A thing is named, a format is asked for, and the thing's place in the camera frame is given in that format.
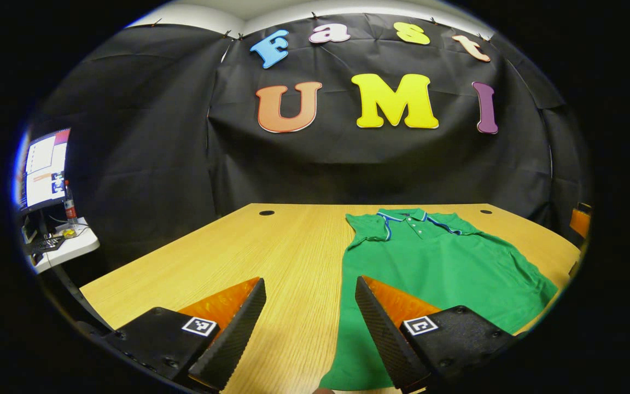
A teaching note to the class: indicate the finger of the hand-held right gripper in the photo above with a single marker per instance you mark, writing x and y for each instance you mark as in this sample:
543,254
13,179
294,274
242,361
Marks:
579,221

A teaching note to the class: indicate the black keyboard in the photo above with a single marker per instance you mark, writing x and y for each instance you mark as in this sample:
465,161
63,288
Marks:
47,244

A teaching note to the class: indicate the small yellow object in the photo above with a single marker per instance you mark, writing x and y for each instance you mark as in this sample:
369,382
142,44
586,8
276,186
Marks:
69,233

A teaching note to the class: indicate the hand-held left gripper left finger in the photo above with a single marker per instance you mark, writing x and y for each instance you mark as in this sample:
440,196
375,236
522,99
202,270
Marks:
235,334

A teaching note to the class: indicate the white side table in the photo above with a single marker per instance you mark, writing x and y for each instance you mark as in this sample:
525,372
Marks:
82,246

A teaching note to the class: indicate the black backdrop cloth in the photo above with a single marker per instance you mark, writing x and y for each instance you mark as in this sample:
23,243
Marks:
348,169

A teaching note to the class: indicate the computer monitor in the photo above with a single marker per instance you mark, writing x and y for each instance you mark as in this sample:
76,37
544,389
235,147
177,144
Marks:
47,169

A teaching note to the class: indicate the green T-shirt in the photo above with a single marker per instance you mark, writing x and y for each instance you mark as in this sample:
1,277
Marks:
435,262

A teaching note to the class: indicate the red drink bottle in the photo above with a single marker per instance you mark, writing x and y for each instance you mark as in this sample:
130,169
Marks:
70,205

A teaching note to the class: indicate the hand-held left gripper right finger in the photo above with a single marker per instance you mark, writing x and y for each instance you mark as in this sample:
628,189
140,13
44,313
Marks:
383,334

